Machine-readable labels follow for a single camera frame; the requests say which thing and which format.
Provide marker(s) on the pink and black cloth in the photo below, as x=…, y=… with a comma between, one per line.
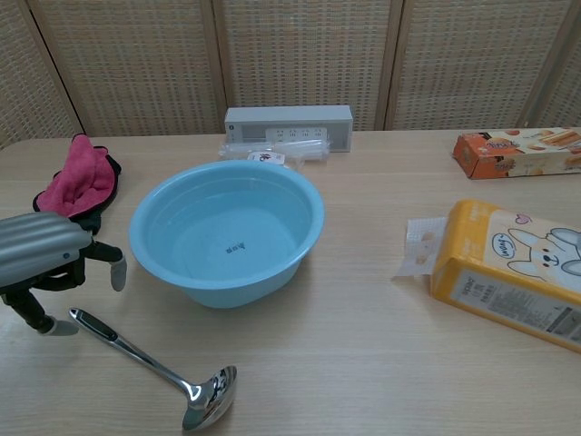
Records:
x=81, y=181

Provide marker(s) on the white power strip box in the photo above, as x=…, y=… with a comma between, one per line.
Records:
x=288, y=127

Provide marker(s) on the woven folding screen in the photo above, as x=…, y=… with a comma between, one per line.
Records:
x=290, y=63

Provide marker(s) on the clear plastic bag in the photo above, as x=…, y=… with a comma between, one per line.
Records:
x=272, y=153

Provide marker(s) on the stainless steel ladle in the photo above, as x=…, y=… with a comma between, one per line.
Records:
x=150, y=361

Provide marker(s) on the yellow tissue pack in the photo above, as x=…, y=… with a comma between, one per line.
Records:
x=508, y=268

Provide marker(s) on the orange biscuit box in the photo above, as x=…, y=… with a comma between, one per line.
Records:
x=517, y=152

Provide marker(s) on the light blue plastic basin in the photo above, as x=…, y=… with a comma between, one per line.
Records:
x=227, y=234

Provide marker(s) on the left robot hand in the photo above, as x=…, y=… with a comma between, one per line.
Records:
x=32, y=254

